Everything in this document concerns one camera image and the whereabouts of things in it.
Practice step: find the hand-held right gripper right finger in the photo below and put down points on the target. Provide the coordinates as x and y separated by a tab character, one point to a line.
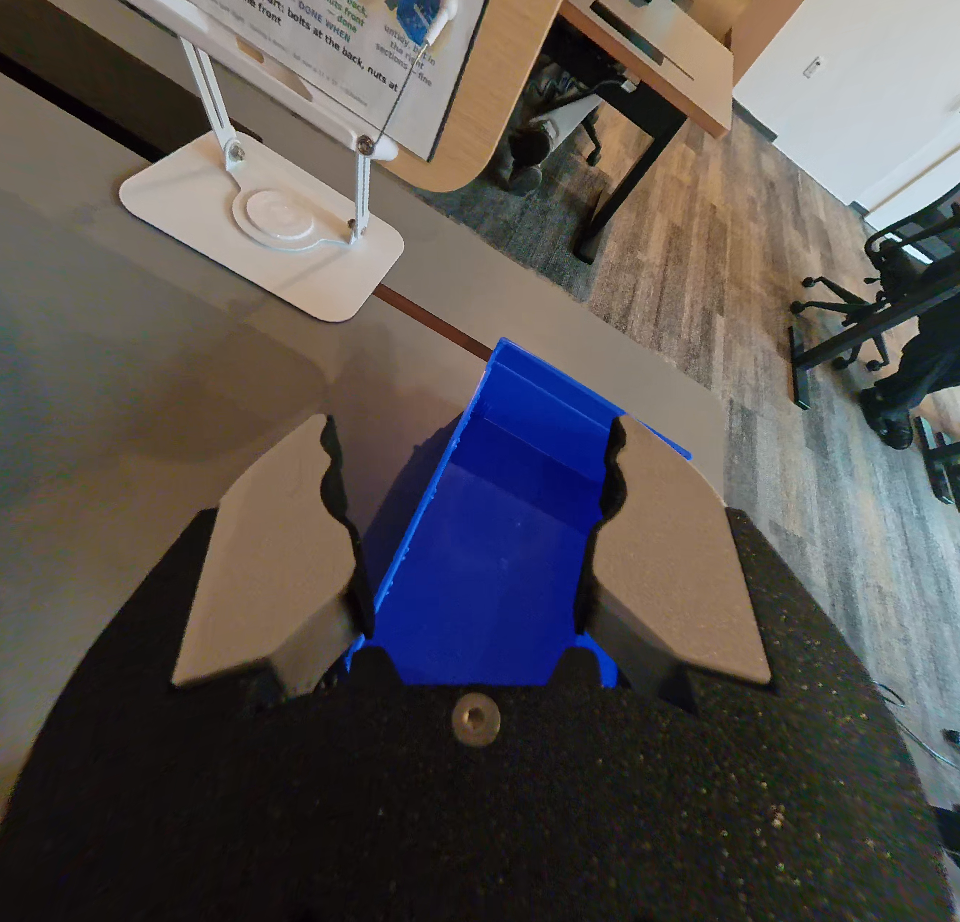
675	562

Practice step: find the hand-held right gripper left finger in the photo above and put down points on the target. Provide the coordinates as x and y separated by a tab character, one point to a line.
277	562

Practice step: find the blue plastic bin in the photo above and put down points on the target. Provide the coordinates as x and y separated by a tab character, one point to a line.
487	562

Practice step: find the wooden desk black legs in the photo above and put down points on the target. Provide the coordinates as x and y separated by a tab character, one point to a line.
801	374
675	74

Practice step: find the black office chair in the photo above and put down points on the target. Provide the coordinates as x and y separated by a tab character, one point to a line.
900	254

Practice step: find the white document stand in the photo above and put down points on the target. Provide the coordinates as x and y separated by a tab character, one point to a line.
187	187

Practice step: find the wooden partition panel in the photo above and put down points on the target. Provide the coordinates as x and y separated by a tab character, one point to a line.
510	74

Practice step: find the white wall switch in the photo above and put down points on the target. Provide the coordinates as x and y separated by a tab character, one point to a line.
815	68

